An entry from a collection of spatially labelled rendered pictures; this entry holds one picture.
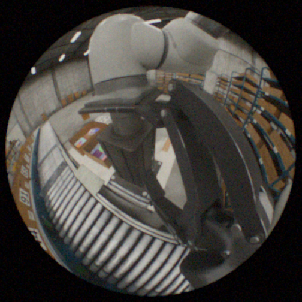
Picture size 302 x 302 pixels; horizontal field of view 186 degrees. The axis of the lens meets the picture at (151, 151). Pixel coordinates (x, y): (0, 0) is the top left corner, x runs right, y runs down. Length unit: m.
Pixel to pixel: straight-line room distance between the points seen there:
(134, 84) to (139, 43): 0.10
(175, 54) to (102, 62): 0.17
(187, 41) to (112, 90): 0.22
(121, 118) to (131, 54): 0.18
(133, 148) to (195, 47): 0.32
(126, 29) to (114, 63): 0.10
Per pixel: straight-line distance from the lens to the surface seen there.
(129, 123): 0.28
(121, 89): 0.22
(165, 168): 0.59
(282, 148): 1.02
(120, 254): 0.59
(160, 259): 0.58
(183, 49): 0.27
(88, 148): 0.81
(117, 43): 0.23
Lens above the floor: 1.26
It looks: 49 degrees down
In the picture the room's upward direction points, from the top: straight up
